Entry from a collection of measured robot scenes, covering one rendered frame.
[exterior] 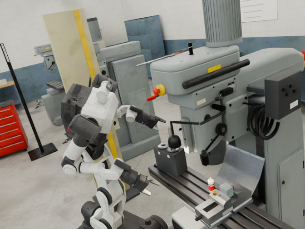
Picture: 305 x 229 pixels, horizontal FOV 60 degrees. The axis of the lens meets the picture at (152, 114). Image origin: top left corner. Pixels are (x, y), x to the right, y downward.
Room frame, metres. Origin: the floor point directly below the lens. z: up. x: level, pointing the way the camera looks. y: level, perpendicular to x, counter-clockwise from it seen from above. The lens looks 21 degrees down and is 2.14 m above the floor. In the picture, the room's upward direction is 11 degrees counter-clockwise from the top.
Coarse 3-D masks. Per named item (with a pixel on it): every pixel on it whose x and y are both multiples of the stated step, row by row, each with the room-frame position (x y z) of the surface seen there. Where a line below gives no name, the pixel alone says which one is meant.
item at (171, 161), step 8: (160, 144) 1.86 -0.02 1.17; (160, 152) 1.78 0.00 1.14; (168, 152) 1.73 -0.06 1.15; (176, 152) 1.71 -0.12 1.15; (184, 152) 1.74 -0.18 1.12; (160, 160) 1.80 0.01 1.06; (168, 160) 1.72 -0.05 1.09; (176, 160) 1.68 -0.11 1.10; (184, 160) 1.73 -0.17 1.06; (160, 168) 1.81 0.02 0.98; (168, 168) 1.74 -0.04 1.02; (176, 168) 1.67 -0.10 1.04; (184, 168) 1.73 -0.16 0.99
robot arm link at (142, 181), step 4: (132, 172) 1.30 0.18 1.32; (136, 172) 1.32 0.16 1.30; (132, 176) 1.29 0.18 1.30; (136, 176) 1.29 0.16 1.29; (140, 176) 1.30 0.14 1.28; (144, 176) 1.31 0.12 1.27; (148, 176) 1.31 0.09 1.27; (128, 180) 1.28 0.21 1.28; (132, 180) 1.28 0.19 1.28; (136, 180) 1.29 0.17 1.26; (140, 180) 1.28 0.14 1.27; (144, 180) 1.29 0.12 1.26; (148, 180) 1.28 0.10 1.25; (128, 184) 1.29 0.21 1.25; (132, 184) 1.28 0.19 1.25; (136, 184) 1.29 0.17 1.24; (140, 184) 1.29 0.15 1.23; (144, 184) 1.28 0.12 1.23; (136, 188) 1.30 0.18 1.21; (140, 188) 1.29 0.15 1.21; (144, 188) 1.29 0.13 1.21
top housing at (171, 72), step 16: (208, 48) 1.50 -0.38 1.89; (224, 48) 1.40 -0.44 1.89; (160, 64) 1.32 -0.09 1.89; (176, 64) 1.24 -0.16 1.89; (192, 64) 1.26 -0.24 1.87; (208, 64) 1.30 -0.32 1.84; (224, 64) 1.36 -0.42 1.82; (160, 80) 1.32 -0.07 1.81; (176, 80) 1.23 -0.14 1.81; (208, 80) 1.30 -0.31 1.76
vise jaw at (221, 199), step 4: (216, 192) 1.29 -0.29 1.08; (220, 192) 1.28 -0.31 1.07; (212, 196) 1.27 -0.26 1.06; (216, 196) 1.26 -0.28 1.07; (220, 196) 1.25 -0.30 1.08; (224, 196) 1.24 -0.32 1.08; (216, 200) 1.24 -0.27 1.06; (220, 200) 1.22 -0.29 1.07; (224, 200) 1.21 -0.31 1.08; (228, 200) 1.21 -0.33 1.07; (220, 204) 1.21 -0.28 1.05; (224, 204) 1.19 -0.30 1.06; (228, 204) 1.20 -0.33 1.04; (224, 208) 1.19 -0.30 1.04
